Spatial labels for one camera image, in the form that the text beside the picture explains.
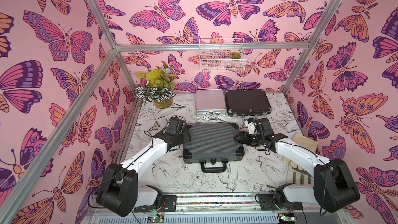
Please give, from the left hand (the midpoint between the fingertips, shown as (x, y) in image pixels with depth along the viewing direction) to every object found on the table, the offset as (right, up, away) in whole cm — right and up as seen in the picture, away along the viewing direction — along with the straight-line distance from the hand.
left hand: (189, 135), depth 88 cm
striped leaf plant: (-23, +23, +2) cm, 33 cm away
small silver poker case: (+14, +19, +22) cm, 32 cm away
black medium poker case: (+36, +19, +20) cm, 45 cm away
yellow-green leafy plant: (-19, +35, +15) cm, 43 cm away
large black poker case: (+13, -5, -5) cm, 15 cm away
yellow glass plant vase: (-20, +18, +24) cm, 36 cm away
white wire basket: (+20, +48, +7) cm, 53 cm away
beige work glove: (+70, -4, +5) cm, 70 cm away
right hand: (+29, -1, -1) cm, 29 cm away
